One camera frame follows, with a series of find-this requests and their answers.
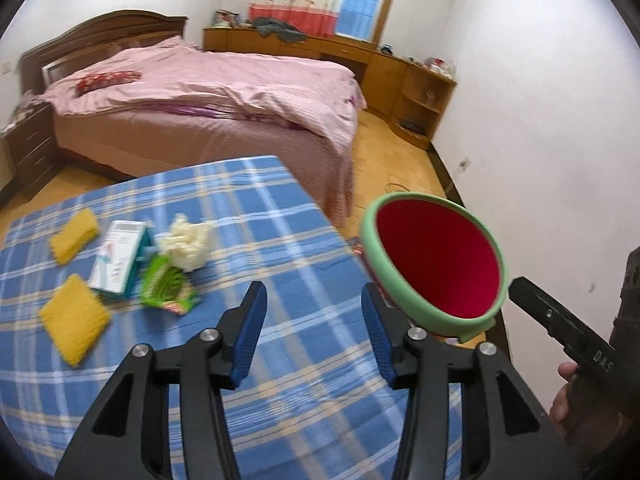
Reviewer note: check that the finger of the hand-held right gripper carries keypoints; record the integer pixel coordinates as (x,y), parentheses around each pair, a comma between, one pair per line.
(560,322)

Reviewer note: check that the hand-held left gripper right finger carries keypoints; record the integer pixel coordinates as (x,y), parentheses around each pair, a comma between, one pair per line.
(382,340)

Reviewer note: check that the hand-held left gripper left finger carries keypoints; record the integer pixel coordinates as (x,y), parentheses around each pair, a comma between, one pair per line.
(245,335)

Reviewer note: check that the green rimmed red bin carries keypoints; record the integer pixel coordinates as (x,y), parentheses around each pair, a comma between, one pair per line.
(435,265)

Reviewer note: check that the green snack packet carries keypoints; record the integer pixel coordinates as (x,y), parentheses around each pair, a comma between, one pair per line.
(167,285)

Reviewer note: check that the white foam net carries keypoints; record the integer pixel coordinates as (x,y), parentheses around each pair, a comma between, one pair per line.
(187,242)

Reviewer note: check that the teal and white box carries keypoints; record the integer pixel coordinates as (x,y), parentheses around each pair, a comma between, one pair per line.
(117,260)

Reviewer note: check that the yellow foam net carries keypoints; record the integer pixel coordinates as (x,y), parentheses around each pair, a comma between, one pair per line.
(75,320)
(75,237)

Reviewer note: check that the person's right hand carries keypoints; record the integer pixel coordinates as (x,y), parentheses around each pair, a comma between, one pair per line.
(561,395)

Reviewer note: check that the blue plaid cloth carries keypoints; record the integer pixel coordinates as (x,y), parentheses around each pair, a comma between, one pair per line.
(280,240)

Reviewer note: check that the pink blanket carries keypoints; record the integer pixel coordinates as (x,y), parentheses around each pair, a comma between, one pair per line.
(215,85)

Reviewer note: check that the light wooden cabinet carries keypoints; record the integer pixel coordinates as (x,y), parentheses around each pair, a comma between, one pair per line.
(385,80)

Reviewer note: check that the small bottles and jars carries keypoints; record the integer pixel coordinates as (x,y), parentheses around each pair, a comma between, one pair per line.
(440,66)

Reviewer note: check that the dark wooden nightstand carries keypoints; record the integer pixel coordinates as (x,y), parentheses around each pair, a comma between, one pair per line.
(30,150)

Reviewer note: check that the red floral pillow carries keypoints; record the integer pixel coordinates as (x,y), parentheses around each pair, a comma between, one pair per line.
(107,81)

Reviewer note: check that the grey clothes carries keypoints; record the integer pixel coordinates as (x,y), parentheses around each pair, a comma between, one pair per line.
(280,30)

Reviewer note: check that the small photo frames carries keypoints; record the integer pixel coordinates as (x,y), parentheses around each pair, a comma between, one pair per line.
(226,19)

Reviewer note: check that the dark wooden bed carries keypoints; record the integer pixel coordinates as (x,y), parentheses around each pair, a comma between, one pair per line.
(100,27)

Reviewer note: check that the window with bars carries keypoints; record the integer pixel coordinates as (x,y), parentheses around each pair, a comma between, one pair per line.
(365,0)

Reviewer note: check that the white light switch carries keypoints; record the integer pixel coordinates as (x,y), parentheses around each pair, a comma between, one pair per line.
(5,66)

